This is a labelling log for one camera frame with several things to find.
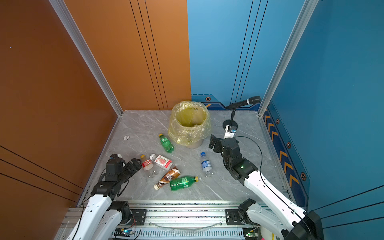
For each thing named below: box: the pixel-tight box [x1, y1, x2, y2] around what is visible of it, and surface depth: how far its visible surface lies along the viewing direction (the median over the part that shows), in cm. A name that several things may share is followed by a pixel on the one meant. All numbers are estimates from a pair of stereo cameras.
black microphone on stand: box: [222, 96, 262, 130], surface depth 93 cm
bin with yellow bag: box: [167, 101, 211, 149], surface depth 89 cm
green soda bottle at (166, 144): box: [159, 133, 174, 154], surface depth 99 cm
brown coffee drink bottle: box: [153, 166, 181, 191], surface depth 84 cm
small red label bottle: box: [140, 154, 157, 178], surface depth 89 cm
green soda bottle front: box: [169, 176, 200, 191], surface depth 82 cm
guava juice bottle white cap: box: [149, 153, 173, 171], surface depth 91 cm
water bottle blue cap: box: [200, 152, 214, 178], surface depth 88 cm
